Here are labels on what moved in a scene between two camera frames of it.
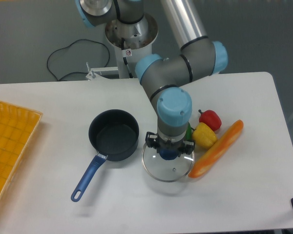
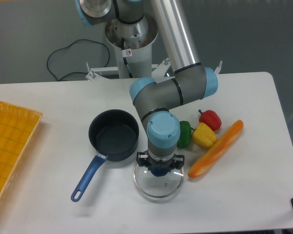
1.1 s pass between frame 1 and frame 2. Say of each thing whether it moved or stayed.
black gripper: moved
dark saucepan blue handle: stayed
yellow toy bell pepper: stayed
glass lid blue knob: moved
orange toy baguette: stayed
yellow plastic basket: stayed
